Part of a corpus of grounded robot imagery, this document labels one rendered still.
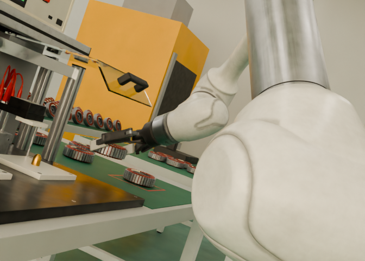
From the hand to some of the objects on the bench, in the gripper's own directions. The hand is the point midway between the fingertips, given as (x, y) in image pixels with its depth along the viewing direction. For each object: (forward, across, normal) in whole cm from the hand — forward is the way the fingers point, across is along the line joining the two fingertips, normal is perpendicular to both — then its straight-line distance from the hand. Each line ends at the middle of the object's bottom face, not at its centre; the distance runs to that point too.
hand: (109, 148), depth 145 cm
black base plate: (-7, -44, -16) cm, 47 cm away
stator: (+7, +20, -7) cm, 22 cm away
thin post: (+2, -29, -8) cm, 30 cm away
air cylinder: (+6, -37, -6) cm, 38 cm away
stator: (+27, +12, +5) cm, 30 cm away
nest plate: (-6, -32, -13) cm, 35 cm away
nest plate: (-12, -55, -17) cm, 59 cm away
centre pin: (-6, -32, -12) cm, 34 cm away
